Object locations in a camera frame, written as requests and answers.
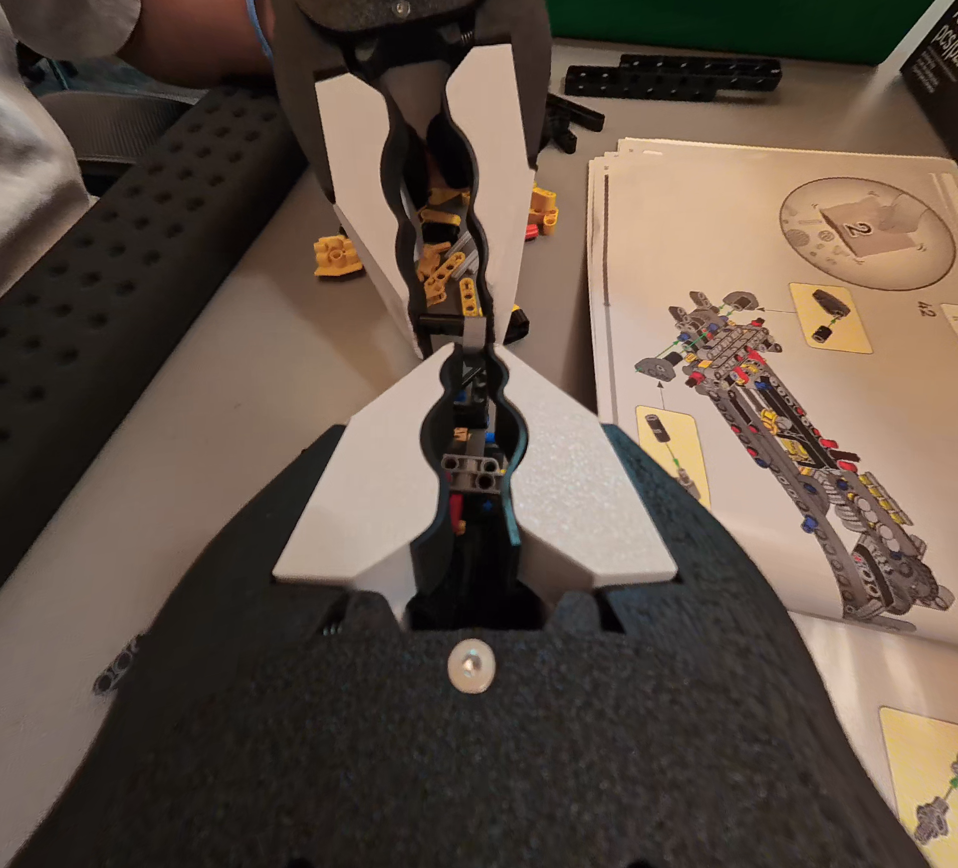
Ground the pile of yellow lego pieces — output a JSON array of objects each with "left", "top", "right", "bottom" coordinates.
[{"left": 313, "top": 183, "right": 562, "bottom": 349}]

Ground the grey lego car chassis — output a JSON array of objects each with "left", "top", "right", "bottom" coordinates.
[{"left": 438, "top": 352, "right": 513, "bottom": 540}]

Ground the lego instruction booklet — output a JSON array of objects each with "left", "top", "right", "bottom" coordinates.
[{"left": 586, "top": 137, "right": 958, "bottom": 868}]

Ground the grey lego piece with connector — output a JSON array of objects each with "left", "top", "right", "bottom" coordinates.
[{"left": 418, "top": 313, "right": 489, "bottom": 364}]

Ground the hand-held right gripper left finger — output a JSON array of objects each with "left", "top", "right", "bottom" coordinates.
[{"left": 271, "top": 340, "right": 459, "bottom": 631}]

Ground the lego set box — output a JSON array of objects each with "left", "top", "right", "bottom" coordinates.
[{"left": 897, "top": 0, "right": 958, "bottom": 162}]

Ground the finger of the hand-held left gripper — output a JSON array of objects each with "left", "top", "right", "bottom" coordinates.
[
  {"left": 445, "top": 45, "right": 538, "bottom": 347},
  {"left": 313, "top": 69, "right": 429, "bottom": 362}
]

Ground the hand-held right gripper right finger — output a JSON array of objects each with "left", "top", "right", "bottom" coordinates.
[{"left": 490, "top": 343, "right": 680, "bottom": 631}]

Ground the pile of black lego pieces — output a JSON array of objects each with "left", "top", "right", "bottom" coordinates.
[{"left": 542, "top": 52, "right": 784, "bottom": 156}]

